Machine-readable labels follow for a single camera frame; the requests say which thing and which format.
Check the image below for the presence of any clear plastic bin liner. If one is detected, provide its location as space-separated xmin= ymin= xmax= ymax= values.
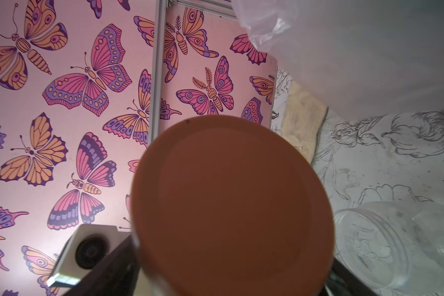
xmin=232 ymin=1 xmax=444 ymax=120

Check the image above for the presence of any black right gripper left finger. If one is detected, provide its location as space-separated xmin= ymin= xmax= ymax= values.
xmin=65 ymin=234 xmax=140 ymax=296

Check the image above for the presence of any clear peanut jar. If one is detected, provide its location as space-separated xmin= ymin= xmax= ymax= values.
xmin=334 ymin=202 xmax=444 ymax=295

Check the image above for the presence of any beige work glove left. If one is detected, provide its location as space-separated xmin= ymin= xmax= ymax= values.
xmin=281 ymin=81 xmax=328 ymax=163

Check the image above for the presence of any aluminium frame post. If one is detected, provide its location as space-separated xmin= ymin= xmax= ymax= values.
xmin=148 ymin=1 xmax=168 ymax=146

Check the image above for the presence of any brown jar lid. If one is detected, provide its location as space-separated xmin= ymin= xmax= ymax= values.
xmin=131 ymin=115 xmax=334 ymax=296

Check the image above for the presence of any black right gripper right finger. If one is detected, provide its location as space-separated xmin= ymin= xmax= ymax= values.
xmin=318 ymin=259 xmax=377 ymax=296

